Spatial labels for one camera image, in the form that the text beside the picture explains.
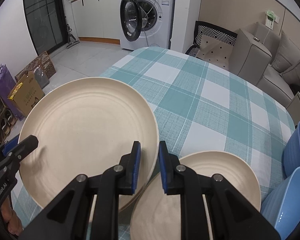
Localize shoe rack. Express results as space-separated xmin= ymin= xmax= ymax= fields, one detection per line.
xmin=0 ymin=84 xmax=18 ymax=150

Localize stick vacuum cleaner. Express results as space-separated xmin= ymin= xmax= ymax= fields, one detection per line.
xmin=61 ymin=0 xmax=80 ymax=49

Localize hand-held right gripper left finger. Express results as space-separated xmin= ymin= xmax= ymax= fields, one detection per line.
xmin=18 ymin=141 xmax=142 ymax=240

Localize white charging cable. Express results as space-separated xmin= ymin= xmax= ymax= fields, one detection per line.
xmin=262 ymin=26 xmax=272 ymax=46

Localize white wall outlet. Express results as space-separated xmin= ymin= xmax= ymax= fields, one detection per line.
xmin=264 ymin=9 xmax=280 ymax=28

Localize teal checked tablecloth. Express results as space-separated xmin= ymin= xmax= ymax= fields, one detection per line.
xmin=11 ymin=47 xmax=297 ymax=240

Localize grey bag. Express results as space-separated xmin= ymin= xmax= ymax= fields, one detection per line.
xmin=33 ymin=65 xmax=50 ymax=88

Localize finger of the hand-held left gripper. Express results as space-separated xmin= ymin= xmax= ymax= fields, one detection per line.
xmin=2 ymin=134 xmax=20 ymax=155
xmin=5 ymin=135 xmax=38 ymax=167

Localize white base cabinets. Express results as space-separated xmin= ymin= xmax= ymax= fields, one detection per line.
xmin=71 ymin=0 xmax=122 ymax=42

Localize black white patterned cushion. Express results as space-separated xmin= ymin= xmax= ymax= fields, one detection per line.
xmin=185 ymin=21 xmax=238 ymax=55

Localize blue bowl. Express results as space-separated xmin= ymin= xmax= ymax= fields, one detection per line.
xmin=282 ymin=121 xmax=300 ymax=180
xmin=260 ymin=166 xmax=300 ymax=240

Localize purple plastic bag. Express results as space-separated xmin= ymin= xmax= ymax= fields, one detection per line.
xmin=0 ymin=64 xmax=24 ymax=122

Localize beige diamond print cushion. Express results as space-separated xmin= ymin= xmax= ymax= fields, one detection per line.
xmin=195 ymin=34 xmax=234 ymax=67

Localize white washing machine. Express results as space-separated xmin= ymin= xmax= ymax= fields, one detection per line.
xmin=119 ymin=0 xmax=177 ymax=51

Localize cardboard box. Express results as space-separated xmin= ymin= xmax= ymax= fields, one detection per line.
xmin=7 ymin=71 xmax=45 ymax=117

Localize grey sofa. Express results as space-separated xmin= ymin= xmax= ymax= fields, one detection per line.
xmin=227 ymin=21 xmax=300 ymax=108

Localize cream plate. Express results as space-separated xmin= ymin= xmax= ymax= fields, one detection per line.
xmin=18 ymin=77 xmax=160 ymax=212
xmin=130 ymin=151 xmax=262 ymax=240

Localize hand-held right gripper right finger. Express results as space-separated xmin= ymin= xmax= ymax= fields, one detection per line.
xmin=158 ymin=141 xmax=282 ymax=240

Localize person's left hand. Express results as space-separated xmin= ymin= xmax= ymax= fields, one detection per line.
xmin=0 ymin=197 xmax=23 ymax=237

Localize brown patterned board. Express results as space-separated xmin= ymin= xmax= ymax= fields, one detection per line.
xmin=14 ymin=51 xmax=57 ymax=83

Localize dark glass door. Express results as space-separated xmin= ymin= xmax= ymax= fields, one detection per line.
xmin=22 ymin=0 xmax=65 ymax=57

